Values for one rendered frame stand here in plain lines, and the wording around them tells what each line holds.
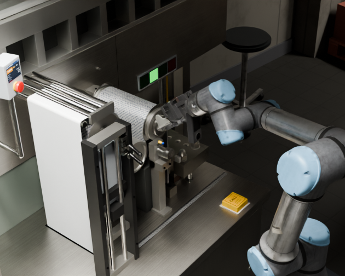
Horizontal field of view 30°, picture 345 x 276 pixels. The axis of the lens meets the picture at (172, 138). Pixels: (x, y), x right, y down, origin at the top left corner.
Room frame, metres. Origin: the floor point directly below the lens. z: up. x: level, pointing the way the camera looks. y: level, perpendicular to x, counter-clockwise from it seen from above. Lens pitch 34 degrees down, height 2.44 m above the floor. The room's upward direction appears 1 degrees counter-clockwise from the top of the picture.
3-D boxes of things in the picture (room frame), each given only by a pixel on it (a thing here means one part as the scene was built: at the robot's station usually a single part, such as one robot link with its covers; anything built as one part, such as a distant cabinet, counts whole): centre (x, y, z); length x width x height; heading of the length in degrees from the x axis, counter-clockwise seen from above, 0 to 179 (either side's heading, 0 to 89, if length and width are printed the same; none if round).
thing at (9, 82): (1.47, 0.42, 1.66); 0.07 x 0.07 x 0.10; 67
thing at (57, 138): (1.72, 0.39, 1.17); 0.34 x 0.05 x 0.54; 51
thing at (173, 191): (2.00, 0.11, 0.92); 0.28 x 0.04 x 0.04; 51
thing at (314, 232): (1.46, -0.41, 1.07); 0.13 x 0.12 x 0.14; 119
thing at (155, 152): (1.82, 0.04, 1.05); 0.06 x 0.05 x 0.31; 51
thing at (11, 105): (1.47, 0.43, 1.51); 0.02 x 0.02 x 0.20
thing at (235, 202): (1.85, -0.23, 0.91); 0.07 x 0.07 x 0.02; 51
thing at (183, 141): (2.12, 0.06, 1.00); 0.40 x 0.16 x 0.06; 51
